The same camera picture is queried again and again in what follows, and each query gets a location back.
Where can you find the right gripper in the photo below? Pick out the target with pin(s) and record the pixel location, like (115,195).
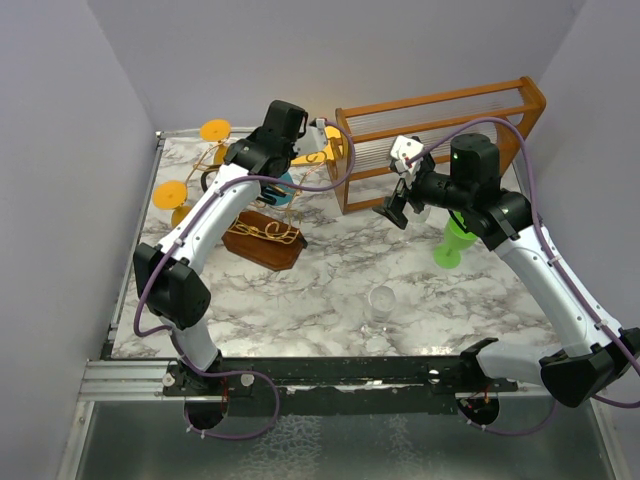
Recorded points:
(394,205)

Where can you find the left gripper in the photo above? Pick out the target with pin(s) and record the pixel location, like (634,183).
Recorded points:
(297,149)

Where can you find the blue plastic wine glass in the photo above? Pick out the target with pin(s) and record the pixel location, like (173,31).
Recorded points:
(274,194)

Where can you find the green plastic wine glass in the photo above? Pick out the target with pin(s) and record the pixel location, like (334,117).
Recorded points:
(456,239)

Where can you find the clear glass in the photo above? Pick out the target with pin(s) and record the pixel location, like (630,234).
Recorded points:
(379,305)
(418,217)

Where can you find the orange plastic wine glass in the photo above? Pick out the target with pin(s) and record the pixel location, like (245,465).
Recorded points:
(216,132)
(172,196)

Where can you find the gold wire wine glass rack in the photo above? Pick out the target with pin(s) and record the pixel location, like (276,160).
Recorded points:
(261,239)

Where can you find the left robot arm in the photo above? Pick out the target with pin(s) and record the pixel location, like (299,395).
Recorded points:
(168,273)

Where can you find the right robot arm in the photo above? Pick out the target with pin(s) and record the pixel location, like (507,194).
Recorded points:
(593,349)

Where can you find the wooden dish rack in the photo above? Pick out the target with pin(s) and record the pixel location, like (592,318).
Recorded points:
(370,130)

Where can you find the yellow card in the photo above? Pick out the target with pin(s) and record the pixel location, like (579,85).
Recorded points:
(328,154)

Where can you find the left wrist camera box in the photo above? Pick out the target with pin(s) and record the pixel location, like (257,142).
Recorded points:
(317,126)

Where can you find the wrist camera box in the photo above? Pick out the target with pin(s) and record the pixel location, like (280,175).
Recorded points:
(402,151)
(317,126)

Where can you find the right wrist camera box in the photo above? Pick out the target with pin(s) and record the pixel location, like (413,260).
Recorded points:
(402,151)

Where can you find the black base frame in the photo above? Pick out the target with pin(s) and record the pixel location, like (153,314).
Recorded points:
(324,386)

